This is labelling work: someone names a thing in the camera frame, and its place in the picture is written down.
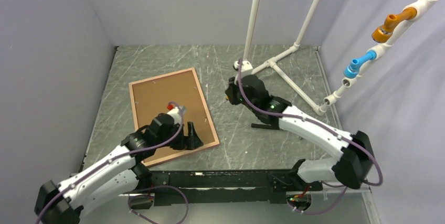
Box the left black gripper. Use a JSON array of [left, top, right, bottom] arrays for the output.
[[156, 121, 203, 150]]

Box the pink picture frame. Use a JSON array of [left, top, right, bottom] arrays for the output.
[[129, 68, 220, 168]]

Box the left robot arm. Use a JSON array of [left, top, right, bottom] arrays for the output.
[[34, 109, 203, 223]]

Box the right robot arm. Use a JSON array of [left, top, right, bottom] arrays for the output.
[[225, 75, 375, 190]]

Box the blue nozzle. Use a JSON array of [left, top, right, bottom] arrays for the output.
[[343, 50, 377, 79]]

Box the orange nozzle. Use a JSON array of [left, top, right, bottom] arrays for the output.
[[372, 7, 417, 43]]

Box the white PVC pipe stand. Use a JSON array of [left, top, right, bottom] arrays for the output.
[[239, 0, 445, 116]]

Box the black handled hammer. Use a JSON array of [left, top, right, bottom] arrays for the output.
[[251, 123, 280, 130]]

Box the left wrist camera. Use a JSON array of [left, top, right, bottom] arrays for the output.
[[167, 102, 186, 121]]

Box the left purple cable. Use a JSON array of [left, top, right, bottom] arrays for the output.
[[35, 102, 190, 224]]

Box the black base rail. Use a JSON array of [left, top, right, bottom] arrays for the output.
[[136, 169, 323, 206]]

